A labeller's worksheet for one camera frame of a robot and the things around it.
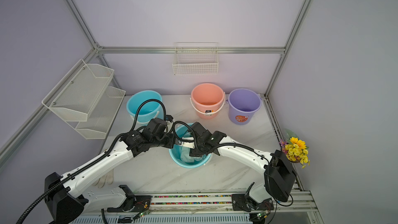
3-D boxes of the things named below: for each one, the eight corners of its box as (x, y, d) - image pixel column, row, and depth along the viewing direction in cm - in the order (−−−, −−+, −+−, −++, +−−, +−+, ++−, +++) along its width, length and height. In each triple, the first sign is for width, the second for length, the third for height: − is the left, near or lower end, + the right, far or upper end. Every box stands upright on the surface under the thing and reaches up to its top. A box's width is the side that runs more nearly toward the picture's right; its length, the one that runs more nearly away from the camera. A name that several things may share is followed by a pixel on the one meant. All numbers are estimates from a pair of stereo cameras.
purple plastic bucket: (226, 126, 104) (230, 110, 90) (224, 105, 116) (226, 88, 103) (257, 126, 104) (265, 110, 91) (251, 105, 116) (257, 88, 103)
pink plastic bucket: (191, 123, 107) (189, 105, 92) (193, 100, 120) (191, 82, 106) (223, 123, 107) (226, 105, 92) (221, 100, 120) (223, 82, 106)
